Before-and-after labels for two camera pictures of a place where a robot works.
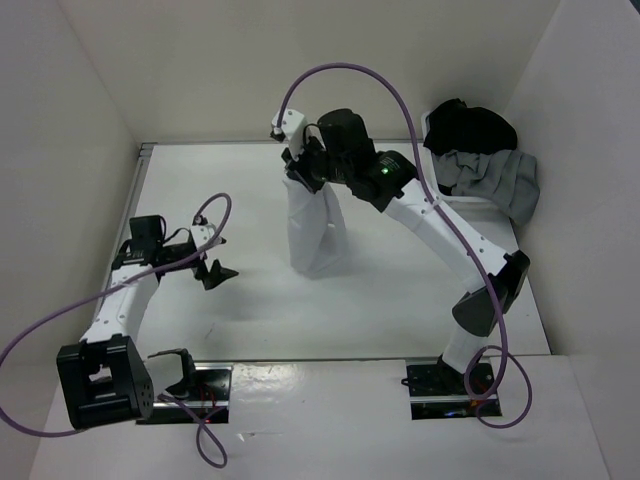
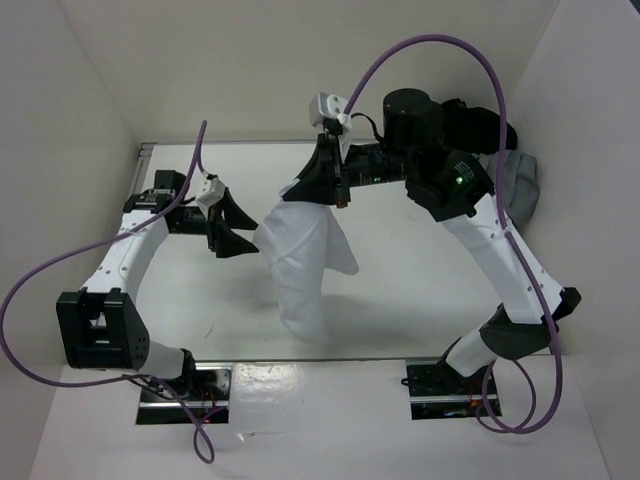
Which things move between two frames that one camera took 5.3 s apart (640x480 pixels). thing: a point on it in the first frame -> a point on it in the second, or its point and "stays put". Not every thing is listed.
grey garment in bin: x=507 y=178 stays put
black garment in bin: x=452 y=125 stays put
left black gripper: x=214 y=276 -> x=229 y=244
